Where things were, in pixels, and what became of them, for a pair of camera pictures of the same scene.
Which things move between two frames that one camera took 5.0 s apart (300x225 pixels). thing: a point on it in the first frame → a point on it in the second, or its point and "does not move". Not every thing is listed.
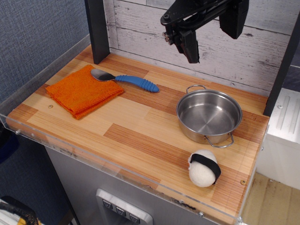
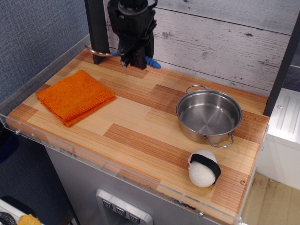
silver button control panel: x=115 y=210 does not move
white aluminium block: x=279 y=160 does not move
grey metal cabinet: x=81 y=180 does not move
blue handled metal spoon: x=102 y=75 → x=149 y=61
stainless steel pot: x=208 y=116 does not move
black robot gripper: x=187 y=15 → x=133 y=21
